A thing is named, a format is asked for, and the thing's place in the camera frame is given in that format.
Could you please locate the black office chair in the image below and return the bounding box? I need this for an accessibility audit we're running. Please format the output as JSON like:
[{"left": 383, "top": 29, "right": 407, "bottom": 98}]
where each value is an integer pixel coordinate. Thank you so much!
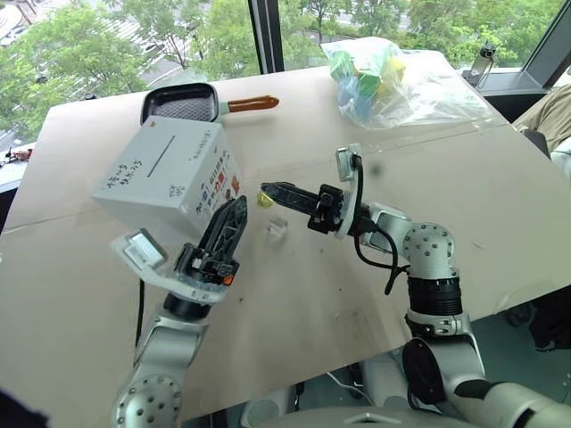
[{"left": 520, "top": 128, "right": 550, "bottom": 158}]

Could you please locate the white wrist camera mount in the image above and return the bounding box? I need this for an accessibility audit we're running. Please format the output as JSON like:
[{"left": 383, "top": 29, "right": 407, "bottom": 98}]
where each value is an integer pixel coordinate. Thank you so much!
[
  {"left": 334, "top": 143, "right": 363, "bottom": 242},
  {"left": 110, "top": 228, "right": 229, "bottom": 305}
]

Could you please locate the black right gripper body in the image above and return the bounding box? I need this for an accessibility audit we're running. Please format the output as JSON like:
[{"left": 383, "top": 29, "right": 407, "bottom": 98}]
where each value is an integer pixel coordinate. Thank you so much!
[{"left": 306, "top": 183, "right": 348, "bottom": 234}]

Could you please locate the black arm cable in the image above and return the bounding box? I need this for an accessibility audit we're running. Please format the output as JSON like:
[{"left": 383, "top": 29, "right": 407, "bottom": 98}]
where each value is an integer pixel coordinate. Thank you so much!
[
  {"left": 136, "top": 279, "right": 146, "bottom": 351},
  {"left": 350, "top": 153, "right": 411, "bottom": 296}
]

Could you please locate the silver robot torso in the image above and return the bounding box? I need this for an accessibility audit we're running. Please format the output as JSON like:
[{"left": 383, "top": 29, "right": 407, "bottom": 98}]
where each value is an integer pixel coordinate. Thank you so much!
[{"left": 243, "top": 354, "right": 451, "bottom": 428}]

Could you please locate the clear acrylic block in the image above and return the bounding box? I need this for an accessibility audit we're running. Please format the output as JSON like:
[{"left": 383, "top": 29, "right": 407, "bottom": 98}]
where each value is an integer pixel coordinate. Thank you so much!
[{"left": 266, "top": 216, "right": 289, "bottom": 238}]

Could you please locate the clear plastic bag of blocks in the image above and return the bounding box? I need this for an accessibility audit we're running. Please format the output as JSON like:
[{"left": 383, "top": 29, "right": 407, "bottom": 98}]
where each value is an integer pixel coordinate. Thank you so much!
[{"left": 319, "top": 37, "right": 494, "bottom": 131}]

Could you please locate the black window frame post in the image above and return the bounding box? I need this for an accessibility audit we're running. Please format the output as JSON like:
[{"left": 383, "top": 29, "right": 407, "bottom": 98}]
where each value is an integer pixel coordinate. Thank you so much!
[{"left": 247, "top": 0, "right": 286, "bottom": 76}]

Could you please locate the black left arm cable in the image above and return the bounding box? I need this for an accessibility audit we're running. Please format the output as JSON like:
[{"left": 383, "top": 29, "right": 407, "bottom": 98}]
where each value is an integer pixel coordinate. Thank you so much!
[{"left": 136, "top": 279, "right": 146, "bottom": 351}]

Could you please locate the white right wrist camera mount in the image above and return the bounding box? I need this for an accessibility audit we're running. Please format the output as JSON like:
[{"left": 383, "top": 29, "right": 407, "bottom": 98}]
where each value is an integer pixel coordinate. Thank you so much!
[{"left": 334, "top": 143, "right": 363, "bottom": 242}]

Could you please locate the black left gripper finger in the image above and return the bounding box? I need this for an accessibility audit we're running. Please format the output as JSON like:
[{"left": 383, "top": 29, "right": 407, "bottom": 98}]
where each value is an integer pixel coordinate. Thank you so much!
[
  {"left": 209, "top": 194, "right": 250, "bottom": 264},
  {"left": 195, "top": 195, "right": 244, "bottom": 256}
]

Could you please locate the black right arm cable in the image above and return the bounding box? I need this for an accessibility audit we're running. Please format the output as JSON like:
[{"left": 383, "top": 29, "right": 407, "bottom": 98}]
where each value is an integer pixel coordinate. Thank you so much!
[{"left": 350, "top": 153, "right": 411, "bottom": 296}]

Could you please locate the white box with slot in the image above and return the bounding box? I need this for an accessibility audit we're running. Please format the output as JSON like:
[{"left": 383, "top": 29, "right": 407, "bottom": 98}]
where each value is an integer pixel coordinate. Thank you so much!
[{"left": 90, "top": 119, "right": 244, "bottom": 234}]

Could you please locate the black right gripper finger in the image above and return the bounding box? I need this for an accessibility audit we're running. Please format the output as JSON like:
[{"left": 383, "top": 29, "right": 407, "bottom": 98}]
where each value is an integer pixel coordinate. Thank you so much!
[
  {"left": 266, "top": 193, "right": 319, "bottom": 218},
  {"left": 260, "top": 181, "right": 323, "bottom": 205}
]

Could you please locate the slanted black window frame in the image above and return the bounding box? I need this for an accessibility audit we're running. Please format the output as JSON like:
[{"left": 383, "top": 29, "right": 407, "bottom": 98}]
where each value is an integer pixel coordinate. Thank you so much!
[{"left": 519, "top": 0, "right": 571, "bottom": 95}]

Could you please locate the person in beige clothing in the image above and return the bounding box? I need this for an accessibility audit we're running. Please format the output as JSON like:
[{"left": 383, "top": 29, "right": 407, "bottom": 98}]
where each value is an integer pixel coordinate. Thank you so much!
[{"left": 511, "top": 83, "right": 571, "bottom": 155}]

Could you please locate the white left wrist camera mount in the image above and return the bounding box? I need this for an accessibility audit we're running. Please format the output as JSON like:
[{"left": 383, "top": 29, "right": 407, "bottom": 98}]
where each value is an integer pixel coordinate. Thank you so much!
[{"left": 110, "top": 228, "right": 229, "bottom": 305}]

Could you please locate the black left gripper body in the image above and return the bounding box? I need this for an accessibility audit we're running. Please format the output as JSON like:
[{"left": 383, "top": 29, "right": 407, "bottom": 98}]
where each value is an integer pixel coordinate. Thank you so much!
[{"left": 176, "top": 242, "right": 242, "bottom": 287}]

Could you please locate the black pan with orange handle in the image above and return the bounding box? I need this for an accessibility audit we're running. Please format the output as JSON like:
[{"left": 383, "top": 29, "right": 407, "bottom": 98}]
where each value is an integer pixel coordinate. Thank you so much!
[{"left": 141, "top": 82, "right": 281, "bottom": 126}]

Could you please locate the black webcam on stand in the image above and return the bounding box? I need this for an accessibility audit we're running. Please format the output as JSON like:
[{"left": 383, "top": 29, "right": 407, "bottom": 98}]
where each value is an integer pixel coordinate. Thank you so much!
[{"left": 470, "top": 41, "right": 499, "bottom": 89}]

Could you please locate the dark rounded shape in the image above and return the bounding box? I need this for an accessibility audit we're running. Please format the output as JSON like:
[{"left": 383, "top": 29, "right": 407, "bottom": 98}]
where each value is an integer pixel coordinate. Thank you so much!
[{"left": 0, "top": 386, "right": 51, "bottom": 428}]

